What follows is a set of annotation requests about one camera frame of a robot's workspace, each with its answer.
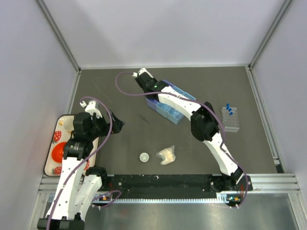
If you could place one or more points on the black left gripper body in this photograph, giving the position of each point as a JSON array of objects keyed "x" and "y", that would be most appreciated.
[{"x": 100, "y": 127}]

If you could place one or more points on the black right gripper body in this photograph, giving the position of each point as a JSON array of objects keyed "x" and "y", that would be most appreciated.
[{"x": 146, "y": 96}]

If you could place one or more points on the blue compartment organizer box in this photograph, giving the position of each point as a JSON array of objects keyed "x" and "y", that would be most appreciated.
[{"x": 167, "y": 111}]

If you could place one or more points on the clear bag of cotton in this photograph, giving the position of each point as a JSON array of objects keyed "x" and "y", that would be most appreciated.
[{"x": 167, "y": 155}]

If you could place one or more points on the clear acrylic test tube rack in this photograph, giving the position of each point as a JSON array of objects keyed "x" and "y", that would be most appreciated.
[{"x": 230, "y": 122}]

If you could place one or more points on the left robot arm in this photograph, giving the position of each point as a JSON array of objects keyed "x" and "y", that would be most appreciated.
[{"x": 77, "y": 185}]

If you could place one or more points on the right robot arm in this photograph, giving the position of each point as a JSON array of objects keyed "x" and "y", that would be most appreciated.
[{"x": 203, "y": 122}]

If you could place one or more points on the cream ceramic mug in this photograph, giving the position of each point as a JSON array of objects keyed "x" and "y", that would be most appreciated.
[{"x": 67, "y": 123}]

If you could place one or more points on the small white plastic cup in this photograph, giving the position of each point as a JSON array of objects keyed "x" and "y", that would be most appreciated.
[{"x": 144, "y": 157}]

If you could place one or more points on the orange plastic bowl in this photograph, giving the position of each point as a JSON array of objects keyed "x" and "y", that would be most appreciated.
[{"x": 57, "y": 152}]

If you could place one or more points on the strawberry pattern tray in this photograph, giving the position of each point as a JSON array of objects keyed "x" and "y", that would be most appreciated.
[{"x": 55, "y": 143}]

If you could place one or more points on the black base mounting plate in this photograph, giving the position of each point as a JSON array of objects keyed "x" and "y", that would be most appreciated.
[{"x": 175, "y": 186}]

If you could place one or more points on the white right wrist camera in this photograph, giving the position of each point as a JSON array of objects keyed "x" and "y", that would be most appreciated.
[{"x": 141, "y": 71}]

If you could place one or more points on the grey slotted cable duct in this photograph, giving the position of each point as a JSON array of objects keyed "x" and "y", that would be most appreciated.
[{"x": 220, "y": 199}]

